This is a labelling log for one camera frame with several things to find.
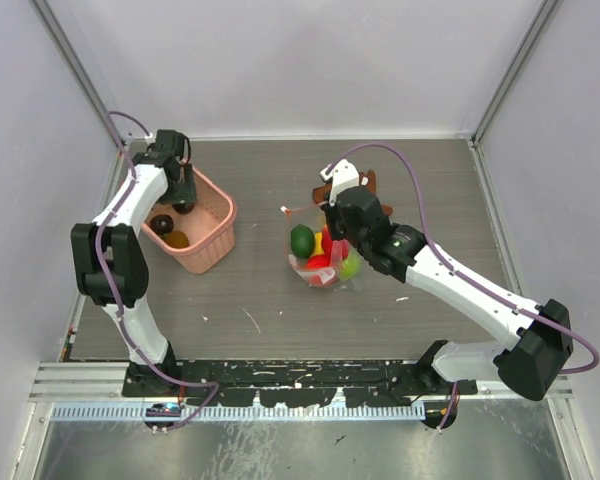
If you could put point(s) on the dark brown round fruit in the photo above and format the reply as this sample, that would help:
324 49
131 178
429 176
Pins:
162 224

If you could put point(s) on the white slotted cable duct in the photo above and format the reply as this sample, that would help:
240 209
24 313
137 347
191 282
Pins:
167 411

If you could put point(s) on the small yellow orange fruit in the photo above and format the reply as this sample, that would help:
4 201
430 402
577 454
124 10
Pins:
176 239

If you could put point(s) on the clear zip top bag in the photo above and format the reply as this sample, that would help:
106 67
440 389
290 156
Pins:
313 217

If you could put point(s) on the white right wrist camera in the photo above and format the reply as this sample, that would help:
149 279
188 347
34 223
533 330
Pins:
341 175

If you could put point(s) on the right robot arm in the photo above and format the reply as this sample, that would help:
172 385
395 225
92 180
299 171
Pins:
529 346

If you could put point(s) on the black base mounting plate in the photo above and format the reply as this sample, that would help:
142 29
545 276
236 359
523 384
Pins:
373 383

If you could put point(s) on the brown cloth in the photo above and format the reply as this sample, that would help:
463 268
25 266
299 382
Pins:
368 179

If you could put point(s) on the pink plastic basket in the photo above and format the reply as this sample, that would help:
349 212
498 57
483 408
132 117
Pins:
209 227

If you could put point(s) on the dark green lime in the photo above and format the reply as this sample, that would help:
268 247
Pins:
302 241

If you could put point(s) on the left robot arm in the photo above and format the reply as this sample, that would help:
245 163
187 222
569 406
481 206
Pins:
109 264

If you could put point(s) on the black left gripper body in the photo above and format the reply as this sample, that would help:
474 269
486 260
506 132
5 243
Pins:
180 191

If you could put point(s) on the light green apple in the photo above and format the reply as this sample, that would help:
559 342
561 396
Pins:
350 266

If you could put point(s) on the aluminium frame rail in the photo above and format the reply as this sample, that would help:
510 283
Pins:
77 380

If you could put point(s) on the red tomato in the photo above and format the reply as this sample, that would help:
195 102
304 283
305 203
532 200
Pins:
332 247

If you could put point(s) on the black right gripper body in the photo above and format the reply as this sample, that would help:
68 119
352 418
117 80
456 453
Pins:
337 226

